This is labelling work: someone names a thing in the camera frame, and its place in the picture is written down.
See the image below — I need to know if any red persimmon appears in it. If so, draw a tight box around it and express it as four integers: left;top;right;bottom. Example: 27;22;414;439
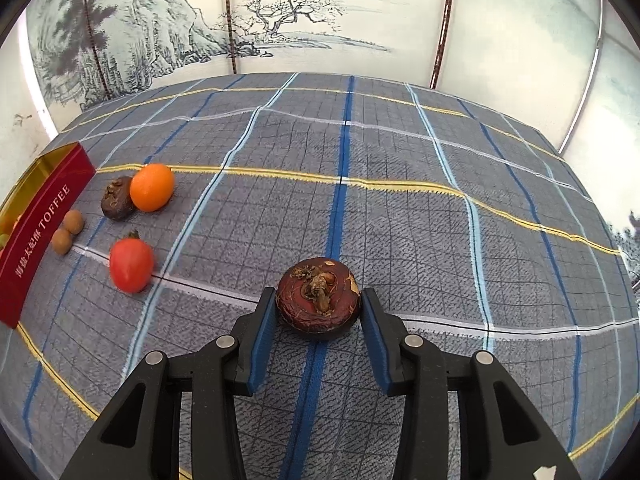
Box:
109;230;155;294

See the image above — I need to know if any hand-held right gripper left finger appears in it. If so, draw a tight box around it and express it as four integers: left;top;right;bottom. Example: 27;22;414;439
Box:
59;287;278;480

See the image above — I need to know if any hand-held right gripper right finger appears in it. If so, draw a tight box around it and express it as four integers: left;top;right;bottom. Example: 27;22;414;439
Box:
361;287;573;480

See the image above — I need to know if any oval light orange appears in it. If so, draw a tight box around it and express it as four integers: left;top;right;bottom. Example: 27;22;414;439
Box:
129;163;175;212

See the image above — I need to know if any dark water chestnut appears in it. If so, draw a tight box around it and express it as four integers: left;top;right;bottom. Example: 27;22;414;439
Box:
100;176;136;221
276;256;361;342

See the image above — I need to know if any red tin box gold inside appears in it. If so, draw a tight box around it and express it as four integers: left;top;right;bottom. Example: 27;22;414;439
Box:
0;141;97;329

